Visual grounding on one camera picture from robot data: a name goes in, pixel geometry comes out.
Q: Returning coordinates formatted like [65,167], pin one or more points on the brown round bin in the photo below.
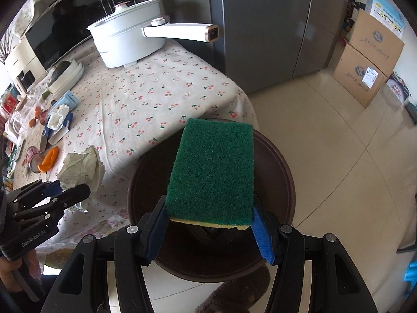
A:
[280,186]

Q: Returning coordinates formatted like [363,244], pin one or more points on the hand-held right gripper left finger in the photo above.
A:
[156,231]

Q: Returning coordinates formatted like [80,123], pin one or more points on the white bowl with squash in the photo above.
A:
[70,76]

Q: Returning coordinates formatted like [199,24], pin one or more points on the brown fuzzy slipper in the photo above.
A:
[234,293]

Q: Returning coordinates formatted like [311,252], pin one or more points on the cream white appliance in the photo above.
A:
[22,65]

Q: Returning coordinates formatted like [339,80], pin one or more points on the grey refrigerator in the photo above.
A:
[267,22]

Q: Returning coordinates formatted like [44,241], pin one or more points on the white tissue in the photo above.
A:
[59,115]

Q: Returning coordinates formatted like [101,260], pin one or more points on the white paper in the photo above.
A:
[81,166]

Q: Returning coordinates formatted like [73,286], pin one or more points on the white electric pot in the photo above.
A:
[123,42]

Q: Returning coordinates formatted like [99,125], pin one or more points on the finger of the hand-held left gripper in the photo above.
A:
[53,188]
[70,195]

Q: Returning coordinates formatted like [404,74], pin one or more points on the small orange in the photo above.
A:
[37,112]
[32,123]

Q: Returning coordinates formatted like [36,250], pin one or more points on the green and yellow sponge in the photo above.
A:
[211,169]

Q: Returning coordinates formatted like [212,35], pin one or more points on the light blue drink carton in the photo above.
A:
[66,99]

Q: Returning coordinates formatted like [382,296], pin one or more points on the person's left hand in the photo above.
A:
[6,274]

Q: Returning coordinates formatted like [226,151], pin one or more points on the red tin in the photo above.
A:
[8,102]

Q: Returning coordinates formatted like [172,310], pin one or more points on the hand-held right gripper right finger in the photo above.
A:
[262,234]

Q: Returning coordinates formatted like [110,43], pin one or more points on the cherry print tablecloth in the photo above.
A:
[146,81]

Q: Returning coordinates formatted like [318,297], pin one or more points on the dark green squash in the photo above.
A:
[60,68]

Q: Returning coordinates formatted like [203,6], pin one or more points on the light blue printed box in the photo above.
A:
[387,11]

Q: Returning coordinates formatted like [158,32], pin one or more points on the blue plastic stool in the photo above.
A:
[410,275]

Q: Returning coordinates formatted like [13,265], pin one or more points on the purple printed packet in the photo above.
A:
[397,89]

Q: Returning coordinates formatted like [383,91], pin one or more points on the bare twigs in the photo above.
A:
[5,50]

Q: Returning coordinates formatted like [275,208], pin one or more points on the black microwave oven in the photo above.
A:
[65,22]

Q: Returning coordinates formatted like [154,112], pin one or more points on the green vegetable piece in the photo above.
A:
[46,95]

